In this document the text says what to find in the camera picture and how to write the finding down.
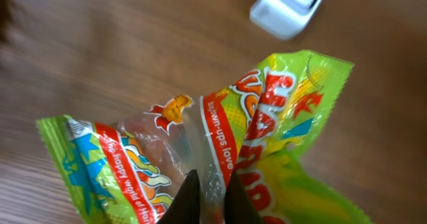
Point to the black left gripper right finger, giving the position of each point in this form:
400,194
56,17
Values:
238,208

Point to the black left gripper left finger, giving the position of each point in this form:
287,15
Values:
185,208

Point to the white barcode scanner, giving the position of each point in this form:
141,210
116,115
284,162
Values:
284,19

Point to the green Haribo gummy bag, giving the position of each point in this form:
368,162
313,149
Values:
258,127

